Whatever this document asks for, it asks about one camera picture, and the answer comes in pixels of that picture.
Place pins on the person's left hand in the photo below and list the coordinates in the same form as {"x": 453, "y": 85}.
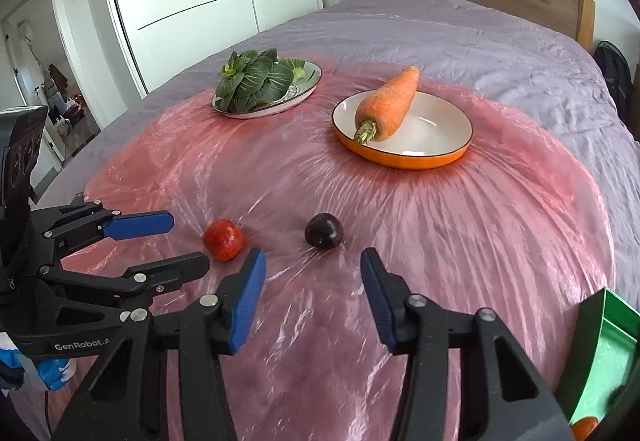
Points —
{"x": 50, "y": 373}

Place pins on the orange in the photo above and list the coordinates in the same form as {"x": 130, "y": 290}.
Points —
{"x": 585, "y": 428}

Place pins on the carrot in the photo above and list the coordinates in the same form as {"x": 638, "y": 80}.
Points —
{"x": 390, "y": 101}

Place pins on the pink plastic sheet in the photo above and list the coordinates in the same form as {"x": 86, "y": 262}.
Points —
{"x": 450, "y": 231}

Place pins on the white oval plate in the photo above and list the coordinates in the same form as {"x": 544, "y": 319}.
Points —
{"x": 305, "y": 81}

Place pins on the green bok choy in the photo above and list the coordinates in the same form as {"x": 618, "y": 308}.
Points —
{"x": 255, "y": 81}

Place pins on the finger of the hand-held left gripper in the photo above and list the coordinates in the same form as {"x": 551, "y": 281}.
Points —
{"x": 140, "y": 224}
{"x": 170, "y": 268}

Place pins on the red plum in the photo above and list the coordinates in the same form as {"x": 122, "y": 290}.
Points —
{"x": 223, "y": 239}

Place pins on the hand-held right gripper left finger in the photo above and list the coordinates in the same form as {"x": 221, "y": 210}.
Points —
{"x": 247, "y": 301}

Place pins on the black backpack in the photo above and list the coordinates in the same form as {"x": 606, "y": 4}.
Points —
{"x": 612, "y": 76}

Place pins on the green rectangular tray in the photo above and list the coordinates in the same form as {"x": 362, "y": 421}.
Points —
{"x": 600, "y": 356}

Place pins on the dark purple plum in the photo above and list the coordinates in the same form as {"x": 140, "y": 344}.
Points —
{"x": 324, "y": 231}

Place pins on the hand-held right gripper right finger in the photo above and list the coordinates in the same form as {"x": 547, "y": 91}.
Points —
{"x": 380, "y": 301}

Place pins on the orange rimmed white plate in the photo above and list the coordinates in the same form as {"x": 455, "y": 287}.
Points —
{"x": 435, "y": 136}

